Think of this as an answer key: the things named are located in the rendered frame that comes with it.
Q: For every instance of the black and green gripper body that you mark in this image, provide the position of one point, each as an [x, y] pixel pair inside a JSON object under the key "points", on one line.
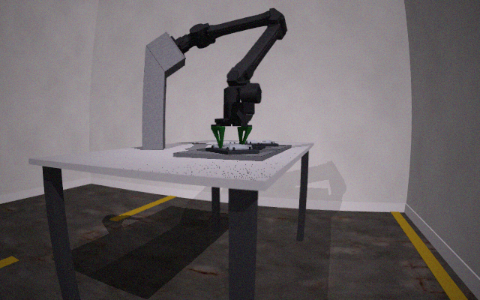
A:
{"points": [[230, 121]]}

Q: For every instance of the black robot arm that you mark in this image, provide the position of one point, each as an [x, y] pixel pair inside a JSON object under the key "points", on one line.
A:
{"points": [[240, 75]]}

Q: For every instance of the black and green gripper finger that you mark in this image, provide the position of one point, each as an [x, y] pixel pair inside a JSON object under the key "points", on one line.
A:
{"points": [[240, 133], [221, 130]]}

